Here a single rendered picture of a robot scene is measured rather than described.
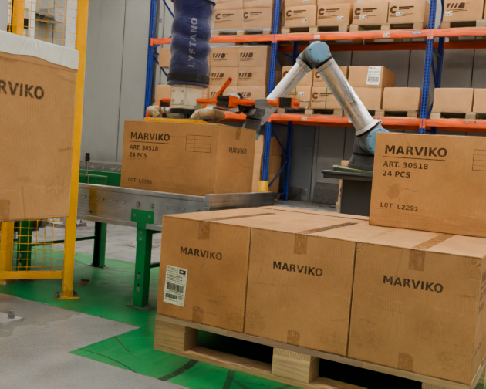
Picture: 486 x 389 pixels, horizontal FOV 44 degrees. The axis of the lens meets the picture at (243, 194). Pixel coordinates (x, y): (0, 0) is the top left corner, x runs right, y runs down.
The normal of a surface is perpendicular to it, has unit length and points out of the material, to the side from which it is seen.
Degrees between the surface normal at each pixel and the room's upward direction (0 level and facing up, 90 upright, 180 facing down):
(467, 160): 90
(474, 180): 90
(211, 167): 90
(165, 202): 90
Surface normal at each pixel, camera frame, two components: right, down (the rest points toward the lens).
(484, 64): -0.46, 0.02
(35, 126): 0.87, 0.09
